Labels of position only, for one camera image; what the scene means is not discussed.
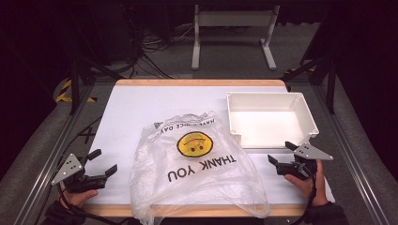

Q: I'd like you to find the clear plastic bag yellow smiley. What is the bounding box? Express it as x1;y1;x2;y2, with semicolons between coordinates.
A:
129;111;271;225

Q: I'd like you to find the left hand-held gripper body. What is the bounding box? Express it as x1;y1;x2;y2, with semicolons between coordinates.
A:
51;153;109;194

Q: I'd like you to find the black tape cross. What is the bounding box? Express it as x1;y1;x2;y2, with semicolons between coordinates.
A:
77;126;97;144

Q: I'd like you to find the black tripod stand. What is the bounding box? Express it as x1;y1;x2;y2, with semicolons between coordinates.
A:
281;55;340;115
67;54;126;115

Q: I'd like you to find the right hand-held gripper black cable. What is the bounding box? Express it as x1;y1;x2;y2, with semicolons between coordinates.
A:
290;172;317;225

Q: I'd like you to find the person's right hand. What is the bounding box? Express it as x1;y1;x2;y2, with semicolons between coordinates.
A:
283;158;329;207

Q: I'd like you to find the white plastic bin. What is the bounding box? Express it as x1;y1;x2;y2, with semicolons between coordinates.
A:
225;91;320;150

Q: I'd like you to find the yellow black hazard tape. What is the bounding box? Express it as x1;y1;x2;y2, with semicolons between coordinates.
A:
54;79;98;104

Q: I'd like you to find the person's left hand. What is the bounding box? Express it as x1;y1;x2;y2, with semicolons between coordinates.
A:
60;188;100;209

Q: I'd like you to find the left hand-held gripper black cable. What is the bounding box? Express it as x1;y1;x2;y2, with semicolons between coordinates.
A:
56;183;130;225

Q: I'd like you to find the white metal stand frame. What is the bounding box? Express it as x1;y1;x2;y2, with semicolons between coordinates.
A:
191;4;281;71

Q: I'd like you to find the bundle of floor cables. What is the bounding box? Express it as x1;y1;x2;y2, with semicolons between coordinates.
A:
123;22;196;80

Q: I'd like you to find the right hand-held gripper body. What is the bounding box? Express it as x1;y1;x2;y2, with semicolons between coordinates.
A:
276;142;334;181

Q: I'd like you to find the hand-held gripper black cable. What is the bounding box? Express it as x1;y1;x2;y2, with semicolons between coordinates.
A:
56;183;130;225
290;172;317;225

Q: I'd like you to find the white table mat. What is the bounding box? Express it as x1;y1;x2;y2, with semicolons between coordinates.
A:
84;84;336;207

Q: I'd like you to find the aluminium frame rail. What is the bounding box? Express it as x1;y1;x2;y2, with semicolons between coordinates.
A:
12;83;96;225
312;83;392;225

